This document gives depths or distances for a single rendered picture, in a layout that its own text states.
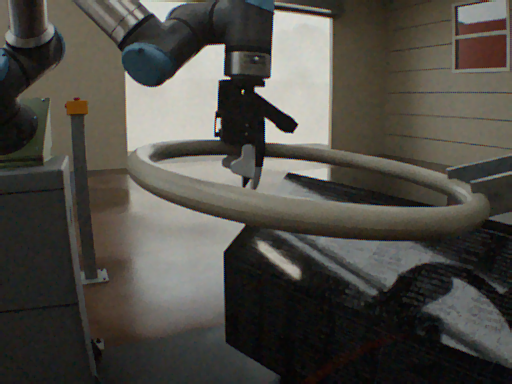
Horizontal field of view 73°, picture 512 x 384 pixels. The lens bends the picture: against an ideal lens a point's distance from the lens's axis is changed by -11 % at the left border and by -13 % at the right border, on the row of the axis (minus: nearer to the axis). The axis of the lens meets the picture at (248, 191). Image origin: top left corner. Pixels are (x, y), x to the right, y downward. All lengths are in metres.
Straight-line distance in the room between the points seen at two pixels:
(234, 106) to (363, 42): 8.90
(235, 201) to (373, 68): 9.41
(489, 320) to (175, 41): 0.72
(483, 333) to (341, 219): 0.46
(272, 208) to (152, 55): 0.42
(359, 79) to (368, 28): 1.26
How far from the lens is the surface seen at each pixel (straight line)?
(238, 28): 0.72
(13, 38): 1.25
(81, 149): 2.34
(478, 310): 0.74
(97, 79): 7.29
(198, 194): 0.34
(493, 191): 0.54
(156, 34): 0.70
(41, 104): 1.43
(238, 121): 0.71
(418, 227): 0.35
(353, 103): 9.26
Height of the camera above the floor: 1.00
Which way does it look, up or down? 12 degrees down
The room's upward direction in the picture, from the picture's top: straight up
